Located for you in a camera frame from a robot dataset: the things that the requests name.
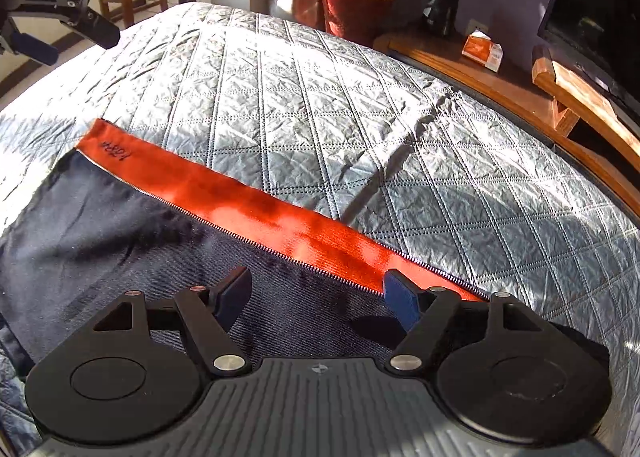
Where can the grey quilted bedspread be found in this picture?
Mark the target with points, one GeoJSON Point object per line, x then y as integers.
{"type": "Point", "coordinates": [325, 112]}

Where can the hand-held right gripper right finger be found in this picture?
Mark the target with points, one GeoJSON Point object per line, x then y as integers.
{"type": "Point", "coordinates": [402, 302]}

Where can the white wall socket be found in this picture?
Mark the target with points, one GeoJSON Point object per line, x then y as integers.
{"type": "Point", "coordinates": [479, 26]}

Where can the black tabletop device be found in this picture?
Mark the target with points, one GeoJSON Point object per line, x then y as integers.
{"type": "Point", "coordinates": [442, 12]}

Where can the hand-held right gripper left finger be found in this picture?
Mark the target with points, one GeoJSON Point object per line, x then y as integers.
{"type": "Point", "coordinates": [232, 297]}

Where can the red plant pot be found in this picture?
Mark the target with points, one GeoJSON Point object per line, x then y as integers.
{"type": "Point", "coordinates": [350, 17]}

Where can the navy jacket with orange lining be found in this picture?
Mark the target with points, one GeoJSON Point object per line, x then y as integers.
{"type": "Point", "coordinates": [100, 237]}

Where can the low wooden cabinet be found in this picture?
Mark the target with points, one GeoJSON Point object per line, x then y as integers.
{"type": "Point", "coordinates": [505, 87]}

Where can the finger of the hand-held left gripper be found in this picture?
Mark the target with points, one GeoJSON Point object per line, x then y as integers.
{"type": "Point", "coordinates": [97, 32]}
{"type": "Point", "coordinates": [32, 47]}

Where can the orange tissue box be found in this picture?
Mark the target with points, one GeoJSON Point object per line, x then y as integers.
{"type": "Point", "coordinates": [480, 49]}

